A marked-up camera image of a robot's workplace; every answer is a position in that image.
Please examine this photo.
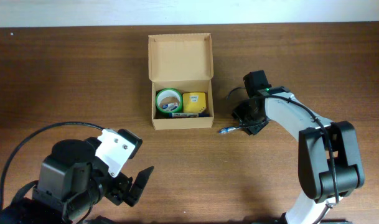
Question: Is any blue ballpoint pen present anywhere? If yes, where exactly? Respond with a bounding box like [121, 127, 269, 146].
[218, 126, 241, 134]

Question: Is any yellow sticky note pad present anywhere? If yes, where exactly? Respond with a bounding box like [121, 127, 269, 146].
[182, 92, 207, 113]

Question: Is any blue white marker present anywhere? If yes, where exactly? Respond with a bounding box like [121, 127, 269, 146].
[169, 113, 210, 118]

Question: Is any blue white staples box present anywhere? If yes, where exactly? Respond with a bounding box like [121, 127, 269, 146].
[161, 103, 179, 113]

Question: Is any brown cardboard box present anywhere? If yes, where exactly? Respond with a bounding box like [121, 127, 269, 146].
[148, 33, 215, 130]

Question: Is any green tape roll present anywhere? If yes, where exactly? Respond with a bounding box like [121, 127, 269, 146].
[156, 88, 183, 114]

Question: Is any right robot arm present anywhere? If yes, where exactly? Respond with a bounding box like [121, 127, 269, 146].
[232, 70, 365, 223]

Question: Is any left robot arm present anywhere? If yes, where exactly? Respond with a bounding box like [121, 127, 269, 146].
[0, 129, 154, 223]

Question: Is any left black cable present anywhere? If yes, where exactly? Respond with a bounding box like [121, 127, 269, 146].
[0, 121, 106, 215]

